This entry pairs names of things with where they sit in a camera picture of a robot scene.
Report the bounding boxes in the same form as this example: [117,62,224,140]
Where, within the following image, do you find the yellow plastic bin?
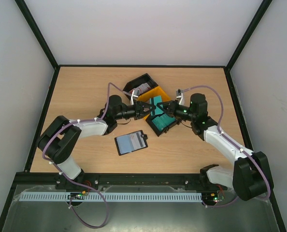
[136,86,171,120]

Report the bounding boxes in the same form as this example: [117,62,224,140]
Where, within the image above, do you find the black bin with teal cards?
[145,114,177,137]

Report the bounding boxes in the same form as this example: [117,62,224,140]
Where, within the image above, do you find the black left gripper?
[115,101,156,121]

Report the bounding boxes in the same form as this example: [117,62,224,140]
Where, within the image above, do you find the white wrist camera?
[130,89,140,105]
[176,89,185,105]

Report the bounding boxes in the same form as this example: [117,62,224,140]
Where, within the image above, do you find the black bin with red cards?
[123,73,158,102]

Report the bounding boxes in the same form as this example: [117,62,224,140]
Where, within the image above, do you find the white slotted cable duct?
[19,192,202,203]

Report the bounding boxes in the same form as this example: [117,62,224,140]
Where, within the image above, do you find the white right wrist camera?
[176,89,185,105]

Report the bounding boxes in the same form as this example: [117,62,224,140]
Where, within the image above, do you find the red white card stack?
[135,83,151,94]

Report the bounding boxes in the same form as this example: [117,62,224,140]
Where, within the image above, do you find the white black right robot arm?
[157,93,273,201]

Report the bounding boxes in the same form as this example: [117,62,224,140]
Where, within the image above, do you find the teal credit card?
[149,95,164,116]

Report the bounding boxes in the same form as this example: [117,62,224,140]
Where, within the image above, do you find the black leather card holder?
[114,130,148,156]

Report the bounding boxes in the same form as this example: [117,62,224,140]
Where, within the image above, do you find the black aluminium frame rail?
[12,172,221,192]

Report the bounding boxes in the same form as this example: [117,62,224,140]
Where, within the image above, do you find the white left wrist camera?
[130,89,140,105]

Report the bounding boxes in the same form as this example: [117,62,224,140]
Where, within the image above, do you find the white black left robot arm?
[37,95,156,189]

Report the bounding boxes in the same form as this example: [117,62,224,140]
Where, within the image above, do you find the teal card stack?
[152,114,175,133]

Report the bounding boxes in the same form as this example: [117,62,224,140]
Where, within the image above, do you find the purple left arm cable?
[42,82,137,228]

